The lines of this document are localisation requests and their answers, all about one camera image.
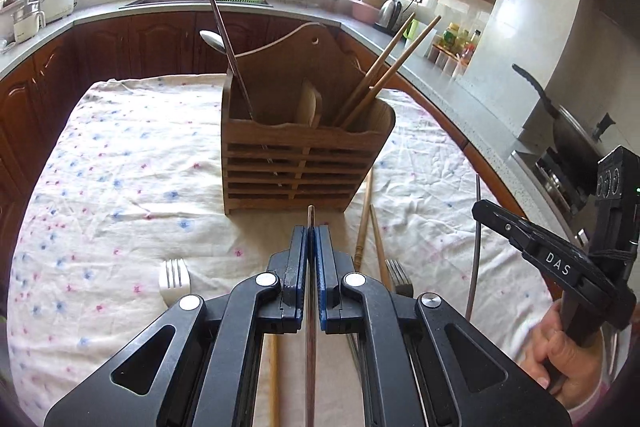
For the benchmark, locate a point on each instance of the steel spoon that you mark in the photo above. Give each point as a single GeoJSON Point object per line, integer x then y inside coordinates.
{"type": "Point", "coordinates": [222, 45]}

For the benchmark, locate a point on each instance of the gas stove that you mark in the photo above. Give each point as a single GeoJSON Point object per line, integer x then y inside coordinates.
{"type": "Point", "coordinates": [570, 203]}

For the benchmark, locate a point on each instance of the steel fork right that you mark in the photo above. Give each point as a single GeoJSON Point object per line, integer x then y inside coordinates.
{"type": "Point", "coordinates": [399, 278]}

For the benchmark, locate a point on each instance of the steel electric kettle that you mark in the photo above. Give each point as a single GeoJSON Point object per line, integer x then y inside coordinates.
{"type": "Point", "coordinates": [388, 17]}

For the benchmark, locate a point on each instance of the black wok with handle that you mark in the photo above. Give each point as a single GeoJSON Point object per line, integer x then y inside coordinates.
{"type": "Point", "coordinates": [578, 148]}

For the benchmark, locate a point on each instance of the pink sleeve forearm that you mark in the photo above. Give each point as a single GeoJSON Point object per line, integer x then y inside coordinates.
{"type": "Point", "coordinates": [581, 411]}

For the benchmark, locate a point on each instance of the spice bottle rack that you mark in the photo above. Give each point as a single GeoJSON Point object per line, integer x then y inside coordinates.
{"type": "Point", "coordinates": [453, 50]}

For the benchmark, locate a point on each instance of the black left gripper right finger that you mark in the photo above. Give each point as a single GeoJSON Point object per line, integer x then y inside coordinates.
{"type": "Point", "coordinates": [420, 362]}

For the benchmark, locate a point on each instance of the steel fork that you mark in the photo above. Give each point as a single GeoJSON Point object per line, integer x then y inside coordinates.
{"type": "Point", "coordinates": [173, 280]}
{"type": "Point", "coordinates": [399, 278]}

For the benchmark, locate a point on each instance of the wooden utensil holder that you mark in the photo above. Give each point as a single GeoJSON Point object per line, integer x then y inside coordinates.
{"type": "Point", "coordinates": [280, 146]}

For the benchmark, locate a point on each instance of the floral white tablecloth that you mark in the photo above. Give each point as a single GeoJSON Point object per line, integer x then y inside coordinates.
{"type": "Point", "coordinates": [135, 179]}

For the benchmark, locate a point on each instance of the green handled white jug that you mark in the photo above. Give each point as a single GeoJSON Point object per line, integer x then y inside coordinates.
{"type": "Point", "coordinates": [413, 31]}

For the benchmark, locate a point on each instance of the carved bamboo chopstick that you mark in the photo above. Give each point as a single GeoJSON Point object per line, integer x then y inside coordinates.
{"type": "Point", "coordinates": [364, 220]}

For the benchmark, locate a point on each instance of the steel fork left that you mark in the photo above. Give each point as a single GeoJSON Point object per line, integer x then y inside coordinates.
{"type": "Point", "coordinates": [173, 280]}

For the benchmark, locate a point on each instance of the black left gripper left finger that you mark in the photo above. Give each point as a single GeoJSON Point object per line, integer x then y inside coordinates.
{"type": "Point", "coordinates": [197, 364]}

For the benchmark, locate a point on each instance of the light bamboo chopstick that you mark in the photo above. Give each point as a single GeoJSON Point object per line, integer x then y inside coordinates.
{"type": "Point", "coordinates": [371, 74]}

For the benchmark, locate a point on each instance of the pink basin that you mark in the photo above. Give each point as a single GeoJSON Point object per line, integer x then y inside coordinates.
{"type": "Point", "coordinates": [364, 12]}

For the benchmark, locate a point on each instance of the white blender appliance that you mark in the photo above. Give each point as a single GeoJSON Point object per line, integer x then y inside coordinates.
{"type": "Point", "coordinates": [28, 19]}

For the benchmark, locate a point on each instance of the person's right hand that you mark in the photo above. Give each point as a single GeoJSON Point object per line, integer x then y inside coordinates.
{"type": "Point", "coordinates": [581, 365]}

